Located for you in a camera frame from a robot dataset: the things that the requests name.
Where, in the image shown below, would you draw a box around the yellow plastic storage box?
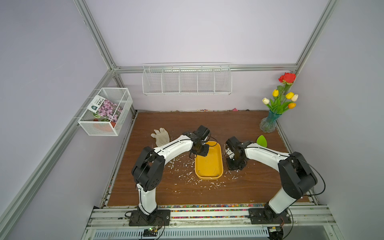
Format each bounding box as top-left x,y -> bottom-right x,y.
195,141 -> 224,181

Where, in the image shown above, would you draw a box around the green trowel yellow handle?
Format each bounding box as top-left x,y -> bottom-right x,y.
256,135 -> 268,148

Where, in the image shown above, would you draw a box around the white cotton work glove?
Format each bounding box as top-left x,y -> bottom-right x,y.
151,128 -> 170,147

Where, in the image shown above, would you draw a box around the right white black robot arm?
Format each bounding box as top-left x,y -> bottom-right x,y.
225,137 -> 318,219

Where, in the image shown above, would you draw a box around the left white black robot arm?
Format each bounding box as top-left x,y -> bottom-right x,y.
132,126 -> 210,217

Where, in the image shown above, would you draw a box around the glass vase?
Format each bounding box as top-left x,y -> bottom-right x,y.
260,111 -> 281,133

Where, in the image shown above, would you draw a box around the artificial tulip rose bouquet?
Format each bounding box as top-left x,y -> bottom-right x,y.
262,73 -> 299,115

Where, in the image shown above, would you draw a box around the right small circuit board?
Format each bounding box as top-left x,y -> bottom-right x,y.
268,227 -> 284,240

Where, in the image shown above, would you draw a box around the pink potted flowers with label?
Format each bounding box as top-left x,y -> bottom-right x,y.
87,95 -> 123,128

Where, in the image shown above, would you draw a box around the small green circuit board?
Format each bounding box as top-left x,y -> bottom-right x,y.
141,228 -> 158,238

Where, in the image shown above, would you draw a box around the long white wire shelf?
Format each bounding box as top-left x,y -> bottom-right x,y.
142,63 -> 233,95

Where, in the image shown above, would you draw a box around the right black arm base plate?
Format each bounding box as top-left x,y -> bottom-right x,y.
248,208 -> 292,225

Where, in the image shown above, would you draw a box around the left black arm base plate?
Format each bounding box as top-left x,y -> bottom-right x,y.
129,210 -> 171,227

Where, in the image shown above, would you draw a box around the small white wire basket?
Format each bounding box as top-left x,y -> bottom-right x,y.
78,88 -> 133,136

